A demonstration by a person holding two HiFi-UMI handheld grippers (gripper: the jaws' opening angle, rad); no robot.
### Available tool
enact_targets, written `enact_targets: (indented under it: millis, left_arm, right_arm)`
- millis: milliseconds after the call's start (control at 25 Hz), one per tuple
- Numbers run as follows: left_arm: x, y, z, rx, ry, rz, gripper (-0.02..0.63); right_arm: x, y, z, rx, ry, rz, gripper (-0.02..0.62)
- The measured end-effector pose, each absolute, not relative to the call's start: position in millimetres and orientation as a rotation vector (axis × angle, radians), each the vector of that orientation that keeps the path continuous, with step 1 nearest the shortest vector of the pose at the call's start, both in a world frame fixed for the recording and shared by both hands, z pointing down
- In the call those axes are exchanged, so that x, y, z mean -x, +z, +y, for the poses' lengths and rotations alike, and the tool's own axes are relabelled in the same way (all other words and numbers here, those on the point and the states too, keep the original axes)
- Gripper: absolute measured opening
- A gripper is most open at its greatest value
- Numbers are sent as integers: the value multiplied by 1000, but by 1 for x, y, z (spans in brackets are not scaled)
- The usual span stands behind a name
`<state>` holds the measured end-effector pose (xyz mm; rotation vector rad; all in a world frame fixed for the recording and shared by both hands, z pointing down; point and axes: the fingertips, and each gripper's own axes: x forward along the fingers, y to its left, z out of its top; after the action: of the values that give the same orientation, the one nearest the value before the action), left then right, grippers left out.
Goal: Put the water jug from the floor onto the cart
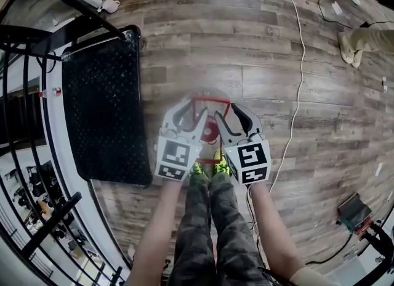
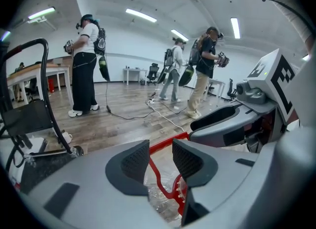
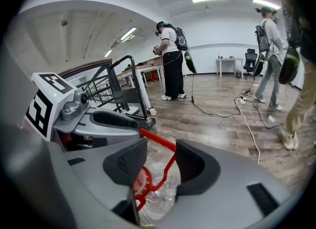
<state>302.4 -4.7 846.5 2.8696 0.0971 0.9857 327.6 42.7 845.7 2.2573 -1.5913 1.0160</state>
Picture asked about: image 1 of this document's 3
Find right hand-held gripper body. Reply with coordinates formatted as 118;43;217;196
223;131;272;186

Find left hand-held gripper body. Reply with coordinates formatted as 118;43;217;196
155;123;204;182

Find clear water jug red cap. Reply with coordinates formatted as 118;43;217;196
183;89;235;166

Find person's left forearm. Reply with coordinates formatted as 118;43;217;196
124;177;192;286

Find person's right forearm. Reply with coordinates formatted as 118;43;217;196
246;181;308;279

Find grey red floor device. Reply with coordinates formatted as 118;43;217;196
336;192;374;237

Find person's left neon green shoe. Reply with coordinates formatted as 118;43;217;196
188;161;211;182

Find person's neon green shoe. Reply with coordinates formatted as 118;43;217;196
188;161;211;182
213;149;232;177

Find person's right neon green shoe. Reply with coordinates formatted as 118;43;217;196
213;149;232;177

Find person's right leg camouflage trousers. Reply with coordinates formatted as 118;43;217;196
208;171;273;286

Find person's leg camouflage trousers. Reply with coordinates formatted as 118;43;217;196
167;172;217;286
208;171;273;286

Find person's left leg camouflage trousers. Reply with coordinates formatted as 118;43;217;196
167;172;217;286

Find black metal railing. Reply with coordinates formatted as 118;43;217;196
0;43;134;286

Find black stand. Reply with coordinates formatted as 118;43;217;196
359;221;394;263

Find long white cable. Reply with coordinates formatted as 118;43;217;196
268;0;307;195

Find black device cable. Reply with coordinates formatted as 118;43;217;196
304;232;353;266

